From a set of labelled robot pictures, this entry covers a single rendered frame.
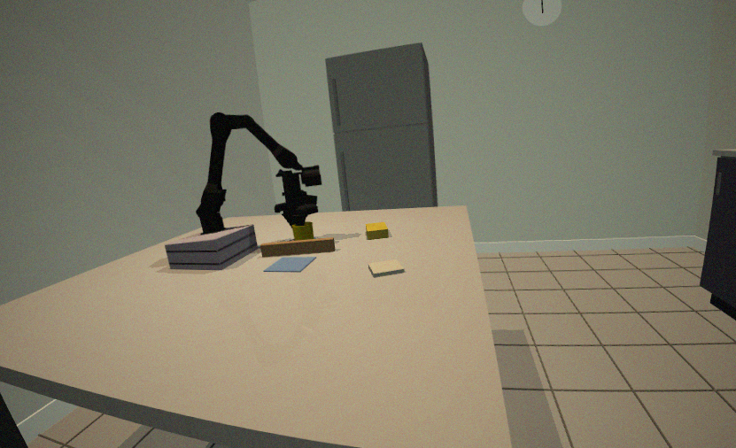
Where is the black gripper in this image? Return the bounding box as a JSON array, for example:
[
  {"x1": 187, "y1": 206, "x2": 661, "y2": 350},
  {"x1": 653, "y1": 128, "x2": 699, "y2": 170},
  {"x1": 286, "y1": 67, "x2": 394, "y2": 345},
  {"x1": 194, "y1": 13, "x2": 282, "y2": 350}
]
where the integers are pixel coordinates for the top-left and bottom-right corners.
[{"x1": 274, "y1": 187, "x2": 318, "y2": 227}]

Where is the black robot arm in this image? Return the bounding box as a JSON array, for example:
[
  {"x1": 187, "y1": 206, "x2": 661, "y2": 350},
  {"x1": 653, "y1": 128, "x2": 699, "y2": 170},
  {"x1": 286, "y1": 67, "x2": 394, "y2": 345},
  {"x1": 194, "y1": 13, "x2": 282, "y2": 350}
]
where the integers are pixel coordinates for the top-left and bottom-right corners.
[{"x1": 196, "y1": 112, "x2": 322, "y2": 235}]

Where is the beige flat block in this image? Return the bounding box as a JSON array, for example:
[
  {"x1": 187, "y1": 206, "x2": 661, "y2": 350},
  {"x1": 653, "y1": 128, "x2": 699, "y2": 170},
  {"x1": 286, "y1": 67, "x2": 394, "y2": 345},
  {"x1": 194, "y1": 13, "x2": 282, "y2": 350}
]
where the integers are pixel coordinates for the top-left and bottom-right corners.
[{"x1": 368, "y1": 259, "x2": 405, "y2": 278}]

